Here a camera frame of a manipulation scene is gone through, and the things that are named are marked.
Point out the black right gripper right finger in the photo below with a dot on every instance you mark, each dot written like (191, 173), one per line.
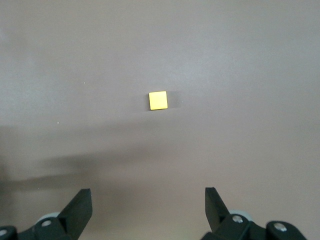
(217, 215)

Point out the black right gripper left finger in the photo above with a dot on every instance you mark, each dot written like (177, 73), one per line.
(72, 215)

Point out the yellow wooden block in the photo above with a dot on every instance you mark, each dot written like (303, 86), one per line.
(158, 100)

